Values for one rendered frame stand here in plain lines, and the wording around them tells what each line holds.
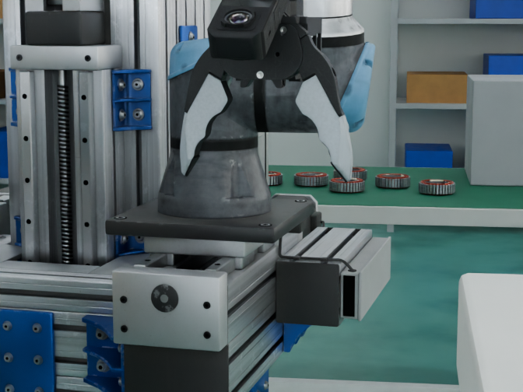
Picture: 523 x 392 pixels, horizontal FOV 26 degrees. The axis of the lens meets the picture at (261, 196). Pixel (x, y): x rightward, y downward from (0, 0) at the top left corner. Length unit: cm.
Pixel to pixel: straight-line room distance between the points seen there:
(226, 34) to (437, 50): 654
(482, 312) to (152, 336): 104
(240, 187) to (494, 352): 117
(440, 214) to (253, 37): 245
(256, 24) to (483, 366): 61
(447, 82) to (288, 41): 594
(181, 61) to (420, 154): 548
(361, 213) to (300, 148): 420
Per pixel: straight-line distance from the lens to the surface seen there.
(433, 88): 687
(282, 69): 94
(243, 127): 145
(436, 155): 689
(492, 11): 685
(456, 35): 739
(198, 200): 144
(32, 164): 165
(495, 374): 28
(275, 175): 366
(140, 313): 136
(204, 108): 97
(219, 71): 96
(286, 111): 143
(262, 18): 88
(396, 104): 681
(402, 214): 328
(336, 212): 329
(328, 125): 94
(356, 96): 142
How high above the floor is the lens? 129
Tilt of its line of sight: 9 degrees down
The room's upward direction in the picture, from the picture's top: straight up
